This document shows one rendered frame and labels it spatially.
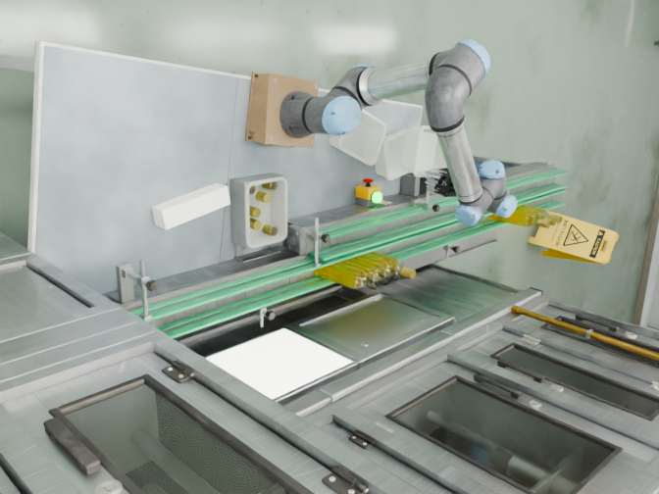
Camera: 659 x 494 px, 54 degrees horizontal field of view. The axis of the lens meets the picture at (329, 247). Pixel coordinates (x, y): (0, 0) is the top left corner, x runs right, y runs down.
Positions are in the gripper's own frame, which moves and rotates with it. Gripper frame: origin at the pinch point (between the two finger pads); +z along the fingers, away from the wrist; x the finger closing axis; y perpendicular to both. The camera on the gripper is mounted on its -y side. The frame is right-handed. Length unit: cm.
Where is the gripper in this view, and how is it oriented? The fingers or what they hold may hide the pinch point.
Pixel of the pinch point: (429, 173)
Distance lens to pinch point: 233.0
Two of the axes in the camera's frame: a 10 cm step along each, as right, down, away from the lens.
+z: -6.7, -3.7, 6.4
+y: -7.1, 0.7, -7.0
